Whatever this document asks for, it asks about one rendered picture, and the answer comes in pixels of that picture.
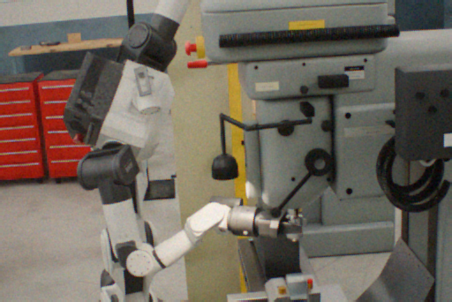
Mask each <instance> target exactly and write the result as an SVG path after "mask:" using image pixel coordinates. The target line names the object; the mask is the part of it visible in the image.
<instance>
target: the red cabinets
mask: <svg viewBox="0 0 452 302"><path fill-rule="evenodd" d="M78 76H79V70H74V71H60V72H51V73H49V75H47V76H44V77H43V72H33V73H23V74H14V75H3V76H0V180H7V179H16V178H26V177H37V178H38V183H39V184H42V183H43V177H45V176H46V174H47V172H48V171H49V174H50V177H55V178H56V183H57V184H61V177H76V176H77V167H78V165H79V161H80V160H81V159H82V157H84V156H85V154H87V153H88V152H90V151H92V148H91V147H90V145H88V146H86V145H85V144H86V143H82V144H78V143H75V142H74V141H73V139H72V138H71V137H70V134H69V133H68V131H67V128H66V125H65V124H64V120H63V119H64V108H65V105H66V104H67V102H68V98H69V97H70V94H71V91H72V88H73V87H74V83H75V80H76V79H77V77H78Z"/></svg>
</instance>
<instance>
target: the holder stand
mask: <svg viewBox="0 0 452 302"><path fill-rule="evenodd" d="M255 207H256V208H260V210H261V211H267V210H268V211H271V208H272V207H271V206H269V205H268V204H266V203H265V202H263V203H262V204H255ZM257 246H258V253H259V257H260V261H261V264H262V268H263V271H264V274H265V277H269V276H283V275H286V274H290V273H300V259H299V241H291V239H290V238H288V237H287V235H286V234H283V235H282V236H281V238H280V239H273V238H271V237H263V236H258V237H257Z"/></svg>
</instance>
